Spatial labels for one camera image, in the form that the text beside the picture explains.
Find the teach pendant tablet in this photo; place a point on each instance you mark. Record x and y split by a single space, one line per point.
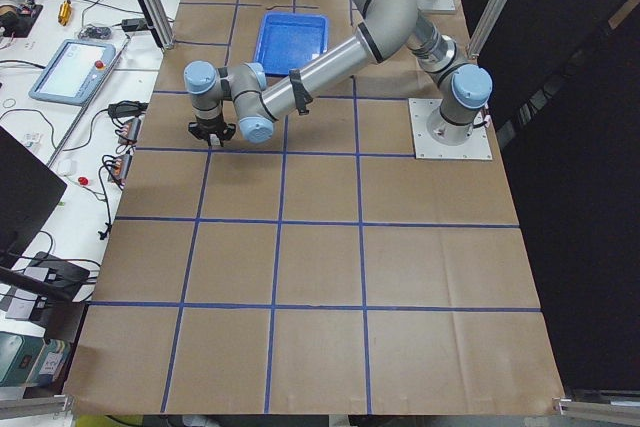
74 73

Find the orange connector box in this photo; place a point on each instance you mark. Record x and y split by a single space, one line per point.
128 133

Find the gold cylindrical part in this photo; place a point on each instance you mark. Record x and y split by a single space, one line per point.
65 12

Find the blue plastic tray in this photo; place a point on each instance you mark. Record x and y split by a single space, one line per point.
288 41

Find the black monitor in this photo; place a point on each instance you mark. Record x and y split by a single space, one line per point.
30 191

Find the black power adapter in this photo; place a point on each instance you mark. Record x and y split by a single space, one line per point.
134 25

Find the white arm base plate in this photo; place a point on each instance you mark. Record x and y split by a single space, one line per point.
436 139

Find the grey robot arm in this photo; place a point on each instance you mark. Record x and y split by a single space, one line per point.
237 99

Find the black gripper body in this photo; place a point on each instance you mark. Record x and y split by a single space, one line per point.
209 127

